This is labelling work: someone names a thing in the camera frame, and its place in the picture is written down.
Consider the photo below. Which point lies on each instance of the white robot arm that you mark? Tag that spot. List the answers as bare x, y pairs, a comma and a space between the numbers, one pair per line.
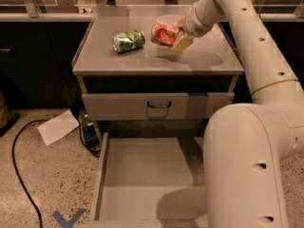
243, 144

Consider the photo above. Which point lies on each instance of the red coke can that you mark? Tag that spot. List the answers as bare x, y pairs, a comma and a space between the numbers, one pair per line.
164, 34

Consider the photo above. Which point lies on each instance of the open middle drawer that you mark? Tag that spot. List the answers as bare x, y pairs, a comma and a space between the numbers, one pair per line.
149, 183

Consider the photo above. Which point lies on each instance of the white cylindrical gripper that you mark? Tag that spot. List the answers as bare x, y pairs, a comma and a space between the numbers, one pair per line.
193, 25

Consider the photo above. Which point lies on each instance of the grey drawer cabinet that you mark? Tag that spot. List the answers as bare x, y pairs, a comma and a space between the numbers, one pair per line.
209, 65

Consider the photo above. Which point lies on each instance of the long dark back counter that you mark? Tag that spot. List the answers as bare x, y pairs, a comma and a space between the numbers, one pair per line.
36, 63

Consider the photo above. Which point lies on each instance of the blue box on floor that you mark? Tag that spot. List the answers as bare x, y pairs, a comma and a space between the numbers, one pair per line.
90, 136

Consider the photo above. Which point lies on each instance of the black drawer handle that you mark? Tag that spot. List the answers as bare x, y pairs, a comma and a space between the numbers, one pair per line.
158, 106

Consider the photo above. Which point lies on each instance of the green crumpled chip bag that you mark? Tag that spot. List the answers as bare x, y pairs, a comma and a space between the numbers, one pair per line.
128, 41

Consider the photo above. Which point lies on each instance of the white paper sheet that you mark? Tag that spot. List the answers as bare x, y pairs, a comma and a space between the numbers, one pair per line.
55, 129

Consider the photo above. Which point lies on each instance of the white ceramic bowl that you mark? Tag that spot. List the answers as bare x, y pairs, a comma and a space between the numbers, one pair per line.
169, 19

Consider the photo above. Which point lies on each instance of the closed top drawer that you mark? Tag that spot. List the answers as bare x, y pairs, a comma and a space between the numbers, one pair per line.
133, 106

